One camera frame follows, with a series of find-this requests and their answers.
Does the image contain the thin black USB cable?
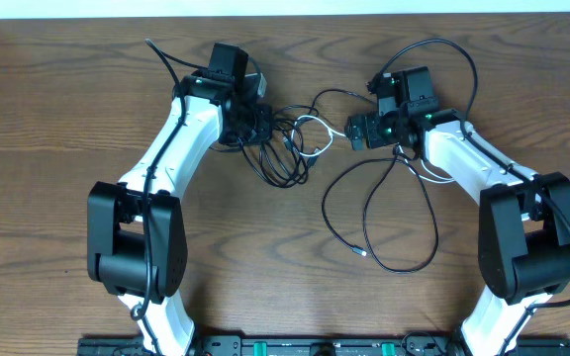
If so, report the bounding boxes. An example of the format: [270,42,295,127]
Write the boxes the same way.
[309,88,440,275]

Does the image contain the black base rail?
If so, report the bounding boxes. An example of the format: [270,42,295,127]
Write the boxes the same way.
[75,334,570,356]

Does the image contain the white USB cable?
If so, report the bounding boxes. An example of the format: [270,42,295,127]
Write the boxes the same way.
[290,114,457,185]

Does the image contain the thick black USB cable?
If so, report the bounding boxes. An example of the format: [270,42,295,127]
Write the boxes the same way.
[237,103,321,190]

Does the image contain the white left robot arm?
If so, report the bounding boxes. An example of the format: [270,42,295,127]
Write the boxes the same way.
[87,43,273,355]

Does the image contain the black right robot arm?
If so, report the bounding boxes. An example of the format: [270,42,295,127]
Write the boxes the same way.
[345,66,570,355]

